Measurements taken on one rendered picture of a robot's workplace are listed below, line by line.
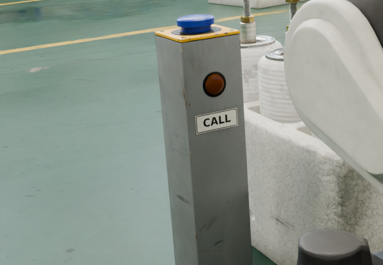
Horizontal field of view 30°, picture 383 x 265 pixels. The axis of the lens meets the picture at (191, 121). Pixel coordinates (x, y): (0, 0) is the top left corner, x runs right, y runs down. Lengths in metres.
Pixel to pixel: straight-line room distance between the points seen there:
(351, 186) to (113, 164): 0.65
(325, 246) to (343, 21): 0.17
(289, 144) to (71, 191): 0.50
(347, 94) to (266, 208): 0.42
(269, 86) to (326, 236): 0.49
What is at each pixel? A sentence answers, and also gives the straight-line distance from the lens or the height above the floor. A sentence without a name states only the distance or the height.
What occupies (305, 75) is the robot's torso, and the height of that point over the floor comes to 0.31.
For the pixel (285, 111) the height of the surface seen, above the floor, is 0.19.
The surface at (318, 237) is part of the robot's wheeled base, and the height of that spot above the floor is 0.25.
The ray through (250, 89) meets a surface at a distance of 1.00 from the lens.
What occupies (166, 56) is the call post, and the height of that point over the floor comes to 0.29.
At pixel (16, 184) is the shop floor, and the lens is 1.29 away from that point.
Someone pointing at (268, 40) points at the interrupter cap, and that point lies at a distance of 1.02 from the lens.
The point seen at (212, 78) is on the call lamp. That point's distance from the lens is 0.75.
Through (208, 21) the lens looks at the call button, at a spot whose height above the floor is 0.33.
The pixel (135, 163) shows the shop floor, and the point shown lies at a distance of 1.32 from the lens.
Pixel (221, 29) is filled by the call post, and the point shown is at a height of 0.31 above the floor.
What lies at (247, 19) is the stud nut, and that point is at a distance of 1.01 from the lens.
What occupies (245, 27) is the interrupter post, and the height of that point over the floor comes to 0.27.
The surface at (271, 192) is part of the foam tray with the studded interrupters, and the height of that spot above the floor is 0.10.
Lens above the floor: 0.44
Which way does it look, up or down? 16 degrees down
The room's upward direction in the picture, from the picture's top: 4 degrees counter-clockwise
